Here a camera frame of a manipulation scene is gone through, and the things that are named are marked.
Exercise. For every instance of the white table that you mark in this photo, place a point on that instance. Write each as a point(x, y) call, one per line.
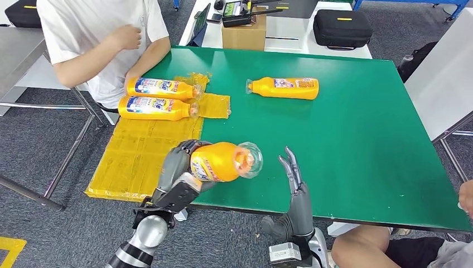
point(288, 44)
point(443, 81)

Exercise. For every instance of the white table leg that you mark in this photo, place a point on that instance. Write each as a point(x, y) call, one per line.
point(181, 215)
point(343, 230)

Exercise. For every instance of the dark tablet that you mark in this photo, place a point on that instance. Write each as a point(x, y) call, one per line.
point(201, 26)

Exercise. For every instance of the yellow taped plastic sheet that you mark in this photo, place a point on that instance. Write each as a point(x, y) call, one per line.
point(140, 159)

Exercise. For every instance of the blue metal frame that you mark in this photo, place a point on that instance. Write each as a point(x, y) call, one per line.
point(443, 2)

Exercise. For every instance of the black bag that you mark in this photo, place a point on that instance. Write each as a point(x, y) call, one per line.
point(22, 13)

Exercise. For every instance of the person's right forearm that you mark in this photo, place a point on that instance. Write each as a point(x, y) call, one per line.
point(85, 63)

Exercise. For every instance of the black backpack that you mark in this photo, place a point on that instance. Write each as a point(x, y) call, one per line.
point(417, 63)

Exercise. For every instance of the person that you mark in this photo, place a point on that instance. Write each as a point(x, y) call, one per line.
point(81, 26)
point(369, 248)

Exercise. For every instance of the grey metal table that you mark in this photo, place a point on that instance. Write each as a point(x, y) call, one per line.
point(14, 55)

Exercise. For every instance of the black phone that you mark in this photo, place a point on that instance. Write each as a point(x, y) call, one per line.
point(214, 18)

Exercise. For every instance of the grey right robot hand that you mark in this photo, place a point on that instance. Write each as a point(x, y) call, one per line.
point(301, 211)

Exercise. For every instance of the blue frame leg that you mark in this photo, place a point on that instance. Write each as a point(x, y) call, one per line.
point(176, 4)

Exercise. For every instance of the yellow floor tape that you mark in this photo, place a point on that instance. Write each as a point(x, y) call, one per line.
point(11, 248)

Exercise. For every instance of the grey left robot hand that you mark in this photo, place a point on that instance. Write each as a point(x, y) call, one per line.
point(175, 162)

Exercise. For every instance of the person's left forearm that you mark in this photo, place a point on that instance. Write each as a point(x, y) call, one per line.
point(151, 59)

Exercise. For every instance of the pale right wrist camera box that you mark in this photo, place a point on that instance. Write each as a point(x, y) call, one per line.
point(284, 255)

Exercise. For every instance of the black zip carrying case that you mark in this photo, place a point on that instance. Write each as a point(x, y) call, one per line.
point(341, 29)

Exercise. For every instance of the black remote controller with screen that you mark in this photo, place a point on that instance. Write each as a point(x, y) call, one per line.
point(234, 18)

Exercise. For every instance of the brown cardboard box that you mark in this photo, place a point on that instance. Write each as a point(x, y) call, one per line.
point(244, 37)

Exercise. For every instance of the black mouse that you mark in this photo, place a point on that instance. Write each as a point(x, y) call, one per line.
point(220, 4)

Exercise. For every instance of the person's right hand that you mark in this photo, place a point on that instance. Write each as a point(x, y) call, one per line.
point(127, 37)
point(467, 199)

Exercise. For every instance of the dark grey laptop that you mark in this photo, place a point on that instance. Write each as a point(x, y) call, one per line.
point(299, 9)

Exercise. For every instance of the orange detergent bottle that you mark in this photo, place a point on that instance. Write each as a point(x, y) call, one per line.
point(162, 88)
point(155, 111)
point(218, 161)
point(266, 90)

